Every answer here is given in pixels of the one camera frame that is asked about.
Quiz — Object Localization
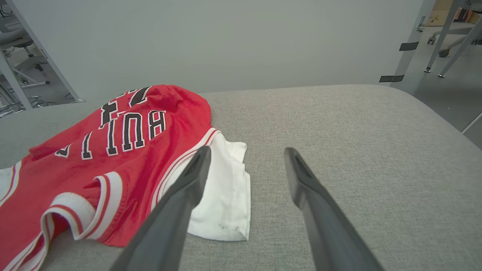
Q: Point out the red and white jersey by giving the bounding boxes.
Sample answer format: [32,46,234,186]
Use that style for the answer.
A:
[0,85,251,271]

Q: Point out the light grey partition panel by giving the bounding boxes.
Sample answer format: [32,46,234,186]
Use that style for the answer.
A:
[11,0,426,104]

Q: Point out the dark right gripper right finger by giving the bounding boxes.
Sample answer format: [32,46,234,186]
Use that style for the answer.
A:
[284,147,384,271]

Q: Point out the grey partition post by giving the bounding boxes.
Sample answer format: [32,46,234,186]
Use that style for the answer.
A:
[390,0,437,89]
[6,0,85,103]

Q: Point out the grey table legs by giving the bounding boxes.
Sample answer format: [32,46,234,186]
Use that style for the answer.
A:
[425,0,482,78]

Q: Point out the grey office chair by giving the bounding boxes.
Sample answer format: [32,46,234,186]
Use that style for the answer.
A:
[0,15,50,89]

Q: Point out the cardboard box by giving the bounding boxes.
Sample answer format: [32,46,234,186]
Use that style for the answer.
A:
[427,0,454,27]

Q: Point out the wheeled chair base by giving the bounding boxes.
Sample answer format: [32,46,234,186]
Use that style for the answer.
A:
[427,23,475,58]

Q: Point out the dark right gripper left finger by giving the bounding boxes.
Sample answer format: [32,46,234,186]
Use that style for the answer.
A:
[109,146,212,271]

